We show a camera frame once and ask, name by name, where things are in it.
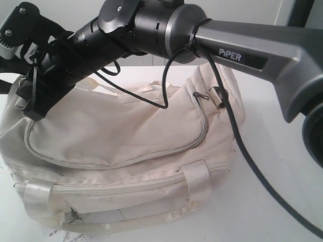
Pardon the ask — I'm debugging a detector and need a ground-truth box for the cream fabric duffel bag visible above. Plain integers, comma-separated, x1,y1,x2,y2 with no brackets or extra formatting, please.
1,64,235,233

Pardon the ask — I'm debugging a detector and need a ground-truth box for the dark vertical post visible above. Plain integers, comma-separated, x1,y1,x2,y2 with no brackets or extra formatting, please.
287,0,314,28

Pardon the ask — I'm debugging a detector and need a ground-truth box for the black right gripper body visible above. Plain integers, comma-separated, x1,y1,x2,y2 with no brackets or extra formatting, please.
33,42,96,101

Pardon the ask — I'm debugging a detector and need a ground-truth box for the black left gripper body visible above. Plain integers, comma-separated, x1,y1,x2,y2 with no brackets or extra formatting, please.
1,57,28,95

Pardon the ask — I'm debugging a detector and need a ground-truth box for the white paper hang tag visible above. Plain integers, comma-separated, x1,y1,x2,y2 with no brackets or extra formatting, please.
44,229,110,242

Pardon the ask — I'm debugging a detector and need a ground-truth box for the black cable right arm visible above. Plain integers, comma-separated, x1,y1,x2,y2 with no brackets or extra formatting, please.
22,37,321,240

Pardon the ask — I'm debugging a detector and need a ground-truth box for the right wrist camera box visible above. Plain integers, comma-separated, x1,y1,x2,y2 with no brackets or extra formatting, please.
1,2,71,60

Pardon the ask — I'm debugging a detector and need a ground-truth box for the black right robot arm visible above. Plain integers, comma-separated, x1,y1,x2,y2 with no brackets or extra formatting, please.
17,1,322,164

